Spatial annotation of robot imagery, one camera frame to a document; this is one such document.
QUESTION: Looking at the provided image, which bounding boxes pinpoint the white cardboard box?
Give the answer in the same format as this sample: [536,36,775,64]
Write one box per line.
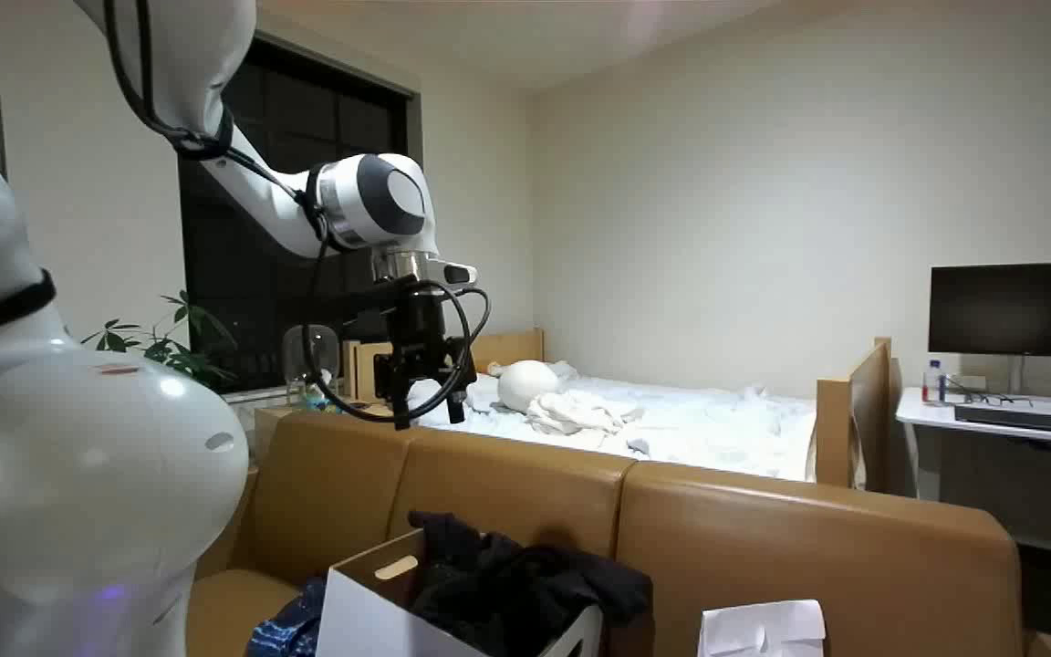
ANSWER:
[315,528,605,657]

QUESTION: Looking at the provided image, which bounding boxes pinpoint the green potted plant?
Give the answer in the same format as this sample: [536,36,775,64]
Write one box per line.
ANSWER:
[80,290,240,391]

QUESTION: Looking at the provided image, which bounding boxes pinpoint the round white pillow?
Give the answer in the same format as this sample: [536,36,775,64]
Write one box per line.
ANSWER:
[496,360,562,414]

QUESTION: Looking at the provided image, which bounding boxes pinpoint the crumpled white cloth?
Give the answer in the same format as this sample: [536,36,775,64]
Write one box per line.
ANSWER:
[525,390,647,450]

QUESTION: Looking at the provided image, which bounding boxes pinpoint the tan leather sofa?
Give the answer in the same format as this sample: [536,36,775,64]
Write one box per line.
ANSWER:
[186,409,1051,657]

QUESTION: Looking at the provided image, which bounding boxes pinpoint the large dark window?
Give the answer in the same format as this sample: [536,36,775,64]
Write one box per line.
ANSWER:
[177,33,423,395]

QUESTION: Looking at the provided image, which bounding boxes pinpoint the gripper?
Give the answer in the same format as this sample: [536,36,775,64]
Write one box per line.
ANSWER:
[373,279,478,431]

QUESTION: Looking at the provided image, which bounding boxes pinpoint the black monitor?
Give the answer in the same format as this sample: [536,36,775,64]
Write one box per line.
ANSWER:
[927,261,1051,360]

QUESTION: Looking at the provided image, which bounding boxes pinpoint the black eyeglasses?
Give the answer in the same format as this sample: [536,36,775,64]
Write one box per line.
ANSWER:
[962,390,1035,409]

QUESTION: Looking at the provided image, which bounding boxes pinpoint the blue patterned cloth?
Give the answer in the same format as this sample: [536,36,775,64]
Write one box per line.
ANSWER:
[245,575,328,657]

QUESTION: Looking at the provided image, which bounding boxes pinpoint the clear glass vase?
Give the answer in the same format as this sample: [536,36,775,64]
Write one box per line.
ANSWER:
[281,323,342,410]

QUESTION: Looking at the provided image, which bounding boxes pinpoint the black keyboard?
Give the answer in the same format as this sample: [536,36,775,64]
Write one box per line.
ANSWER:
[953,404,1051,435]

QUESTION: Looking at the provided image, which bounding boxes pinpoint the wooden bed with white bedding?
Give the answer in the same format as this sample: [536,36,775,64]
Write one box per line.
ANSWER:
[341,328,897,491]

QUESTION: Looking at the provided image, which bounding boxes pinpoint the black clothing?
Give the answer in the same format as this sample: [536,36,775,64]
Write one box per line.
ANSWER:
[406,509,655,657]

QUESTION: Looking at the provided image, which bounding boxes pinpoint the white desk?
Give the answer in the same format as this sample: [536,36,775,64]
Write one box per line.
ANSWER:
[894,387,1051,559]

